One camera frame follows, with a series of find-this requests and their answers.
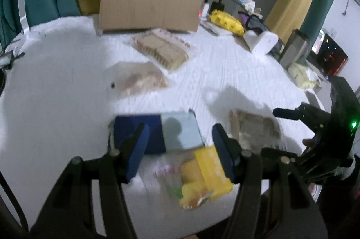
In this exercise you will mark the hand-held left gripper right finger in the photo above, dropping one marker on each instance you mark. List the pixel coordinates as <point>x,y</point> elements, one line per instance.
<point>225,156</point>

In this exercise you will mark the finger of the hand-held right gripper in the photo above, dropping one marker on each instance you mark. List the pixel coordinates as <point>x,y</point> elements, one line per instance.
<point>278,154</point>
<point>287,113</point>

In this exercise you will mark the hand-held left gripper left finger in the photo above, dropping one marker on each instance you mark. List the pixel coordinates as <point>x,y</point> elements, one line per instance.
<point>136,156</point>

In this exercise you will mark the clear yellow cake packet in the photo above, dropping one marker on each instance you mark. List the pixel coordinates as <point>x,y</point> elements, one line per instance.
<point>199,177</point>

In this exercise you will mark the blue and pale box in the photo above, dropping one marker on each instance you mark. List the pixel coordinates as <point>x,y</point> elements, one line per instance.
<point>166,132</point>

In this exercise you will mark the person's right hand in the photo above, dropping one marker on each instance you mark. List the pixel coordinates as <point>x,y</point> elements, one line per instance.
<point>309,142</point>

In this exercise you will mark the brown biscuit packet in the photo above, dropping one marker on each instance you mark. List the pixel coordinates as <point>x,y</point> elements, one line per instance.
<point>256,126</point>

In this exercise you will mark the pale yellow pack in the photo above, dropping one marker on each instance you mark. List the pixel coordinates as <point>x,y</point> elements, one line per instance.
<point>302,76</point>

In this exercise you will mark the grey metal flask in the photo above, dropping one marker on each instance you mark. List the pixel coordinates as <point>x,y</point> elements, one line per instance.
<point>295,50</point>

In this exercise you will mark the black box with lights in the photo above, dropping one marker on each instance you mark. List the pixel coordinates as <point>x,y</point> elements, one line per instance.
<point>332,54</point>

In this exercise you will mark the white rounded box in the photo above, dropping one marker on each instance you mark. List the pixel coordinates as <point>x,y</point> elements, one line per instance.
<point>264,42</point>

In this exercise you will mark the clear brown snack packet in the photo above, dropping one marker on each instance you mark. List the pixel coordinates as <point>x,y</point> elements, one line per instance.
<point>140,78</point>

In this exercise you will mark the black bag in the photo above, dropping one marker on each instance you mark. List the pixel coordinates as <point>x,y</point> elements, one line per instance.
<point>258,23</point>

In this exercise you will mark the purple pouch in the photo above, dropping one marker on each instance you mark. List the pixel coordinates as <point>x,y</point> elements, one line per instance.
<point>243,20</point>

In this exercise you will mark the clear biscuit tray packet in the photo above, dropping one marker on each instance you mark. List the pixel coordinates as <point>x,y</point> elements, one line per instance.
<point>163,49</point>

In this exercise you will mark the yellow plush item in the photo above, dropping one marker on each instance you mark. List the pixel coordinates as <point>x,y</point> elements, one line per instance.
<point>227,21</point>

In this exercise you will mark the white booklet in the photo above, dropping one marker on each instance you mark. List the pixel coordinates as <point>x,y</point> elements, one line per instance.
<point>215,28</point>

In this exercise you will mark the white crumpled tissue pack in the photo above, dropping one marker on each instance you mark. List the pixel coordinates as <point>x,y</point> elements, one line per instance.
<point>247,2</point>

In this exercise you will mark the black charger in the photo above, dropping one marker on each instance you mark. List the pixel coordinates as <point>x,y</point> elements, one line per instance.
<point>218,5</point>

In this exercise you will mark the white plug adapter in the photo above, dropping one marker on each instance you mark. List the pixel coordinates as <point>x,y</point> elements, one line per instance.
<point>205,9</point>

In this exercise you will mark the small black tool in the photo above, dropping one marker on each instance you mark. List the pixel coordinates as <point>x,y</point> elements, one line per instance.
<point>15,59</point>

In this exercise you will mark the white bent stand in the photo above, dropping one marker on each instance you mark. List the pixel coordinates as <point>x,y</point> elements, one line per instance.
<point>23,14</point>

